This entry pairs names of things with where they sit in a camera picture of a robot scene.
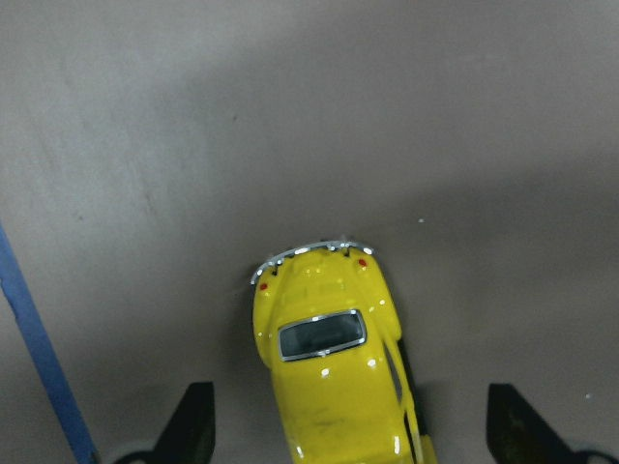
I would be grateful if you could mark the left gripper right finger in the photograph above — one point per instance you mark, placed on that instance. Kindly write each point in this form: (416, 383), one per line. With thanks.
(517, 433)

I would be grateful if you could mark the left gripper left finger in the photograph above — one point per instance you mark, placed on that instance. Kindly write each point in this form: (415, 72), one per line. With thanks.
(190, 434)

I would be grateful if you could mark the yellow toy beetle car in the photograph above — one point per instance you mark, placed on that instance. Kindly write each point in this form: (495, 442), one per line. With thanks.
(326, 326)

